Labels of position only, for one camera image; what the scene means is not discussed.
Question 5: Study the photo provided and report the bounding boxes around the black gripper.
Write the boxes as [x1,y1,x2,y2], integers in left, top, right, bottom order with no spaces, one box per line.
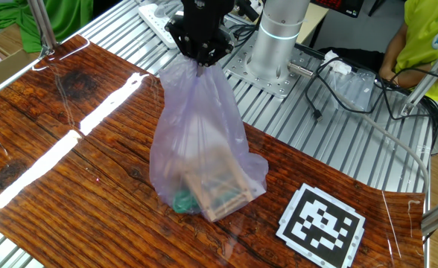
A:
[164,0,237,77]

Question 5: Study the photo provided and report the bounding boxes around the purple translucent plastic bag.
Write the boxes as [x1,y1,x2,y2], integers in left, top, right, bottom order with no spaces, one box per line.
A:
[149,54,270,223]

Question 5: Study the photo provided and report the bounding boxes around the clear plastic bag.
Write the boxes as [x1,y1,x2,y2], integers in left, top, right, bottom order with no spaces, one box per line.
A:
[325,68,377,112]

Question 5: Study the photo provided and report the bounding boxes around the green item in bag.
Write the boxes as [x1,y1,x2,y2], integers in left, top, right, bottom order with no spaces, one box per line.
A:
[172,188,202,215]

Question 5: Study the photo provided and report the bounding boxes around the white power strip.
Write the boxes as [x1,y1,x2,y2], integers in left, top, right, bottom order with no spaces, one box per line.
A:
[137,2,185,50]

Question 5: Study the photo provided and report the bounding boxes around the black cylindrical plug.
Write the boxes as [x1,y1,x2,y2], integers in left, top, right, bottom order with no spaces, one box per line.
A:
[235,0,261,22]

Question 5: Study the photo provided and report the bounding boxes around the beige table board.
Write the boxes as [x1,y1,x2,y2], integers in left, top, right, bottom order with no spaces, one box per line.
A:
[296,2,330,46]

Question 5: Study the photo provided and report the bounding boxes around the white crumpled paper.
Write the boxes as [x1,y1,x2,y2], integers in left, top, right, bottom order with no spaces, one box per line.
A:
[320,50,353,75]

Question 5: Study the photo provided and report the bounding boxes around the black device with red digits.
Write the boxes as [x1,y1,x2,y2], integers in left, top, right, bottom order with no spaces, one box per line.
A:
[311,0,365,19]

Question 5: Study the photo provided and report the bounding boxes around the large green cloth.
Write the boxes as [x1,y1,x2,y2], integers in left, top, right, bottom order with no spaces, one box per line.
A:
[0,0,95,54]

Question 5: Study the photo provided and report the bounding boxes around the wood grain table mat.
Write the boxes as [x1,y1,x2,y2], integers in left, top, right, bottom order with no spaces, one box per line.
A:
[0,33,427,268]

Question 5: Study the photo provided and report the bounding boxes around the open cardboard box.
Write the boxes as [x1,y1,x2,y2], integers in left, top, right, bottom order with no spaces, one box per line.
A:
[0,35,43,98]

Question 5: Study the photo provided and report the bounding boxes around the black white fiducial marker board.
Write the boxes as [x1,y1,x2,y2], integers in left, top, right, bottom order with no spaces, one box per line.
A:
[275,182,366,268]

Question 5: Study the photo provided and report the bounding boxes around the person in yellow shirt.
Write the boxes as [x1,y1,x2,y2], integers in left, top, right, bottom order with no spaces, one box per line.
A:
[317,0,438,112]

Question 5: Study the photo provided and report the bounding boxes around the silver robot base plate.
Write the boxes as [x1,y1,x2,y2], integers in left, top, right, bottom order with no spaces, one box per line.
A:
[224,43,319,100]

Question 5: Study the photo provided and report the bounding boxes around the black USB cable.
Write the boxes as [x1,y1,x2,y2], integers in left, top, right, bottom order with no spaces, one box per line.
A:
[303,55,395,124]

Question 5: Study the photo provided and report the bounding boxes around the aluminium frame rail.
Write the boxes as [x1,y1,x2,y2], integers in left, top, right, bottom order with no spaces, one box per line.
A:
[0,51,52,106]

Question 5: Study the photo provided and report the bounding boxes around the grey cable with metal plug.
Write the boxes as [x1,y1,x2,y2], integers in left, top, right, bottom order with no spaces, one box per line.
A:
[288,61,431,194]

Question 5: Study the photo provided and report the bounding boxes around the black cable bundle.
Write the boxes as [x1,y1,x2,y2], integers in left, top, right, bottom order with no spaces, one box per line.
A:
[371,66,438,150]

